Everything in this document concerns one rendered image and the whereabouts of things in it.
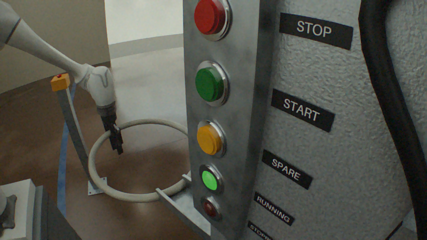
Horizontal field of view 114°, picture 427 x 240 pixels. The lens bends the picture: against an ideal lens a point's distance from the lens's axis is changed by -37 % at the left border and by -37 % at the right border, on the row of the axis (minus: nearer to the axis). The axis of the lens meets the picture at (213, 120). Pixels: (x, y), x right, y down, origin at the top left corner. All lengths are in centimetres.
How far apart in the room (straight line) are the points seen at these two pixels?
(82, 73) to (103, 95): 17
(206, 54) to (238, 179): 11
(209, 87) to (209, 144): 5
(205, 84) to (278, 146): 7
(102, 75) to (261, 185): 79
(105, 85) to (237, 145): 79
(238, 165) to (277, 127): 5
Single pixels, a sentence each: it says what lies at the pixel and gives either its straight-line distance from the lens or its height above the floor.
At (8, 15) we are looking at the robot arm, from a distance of 80.
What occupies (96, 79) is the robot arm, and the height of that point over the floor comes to 120.
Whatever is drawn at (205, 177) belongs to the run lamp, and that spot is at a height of 131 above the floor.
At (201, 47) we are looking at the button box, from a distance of 17.
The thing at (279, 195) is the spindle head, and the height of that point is 132.
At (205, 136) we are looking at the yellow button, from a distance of 18.
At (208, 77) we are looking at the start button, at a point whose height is 141.
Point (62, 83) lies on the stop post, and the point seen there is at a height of 105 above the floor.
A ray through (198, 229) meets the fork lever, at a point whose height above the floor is 97.
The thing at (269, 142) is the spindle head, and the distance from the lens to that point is 17.
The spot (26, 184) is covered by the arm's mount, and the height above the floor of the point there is 86.
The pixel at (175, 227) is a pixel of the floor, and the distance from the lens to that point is 172.
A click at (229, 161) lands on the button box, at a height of 134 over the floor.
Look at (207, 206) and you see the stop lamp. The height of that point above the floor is 126.
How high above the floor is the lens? 146
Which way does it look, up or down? 31 degrees down
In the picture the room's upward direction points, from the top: 1 degrees clockwise
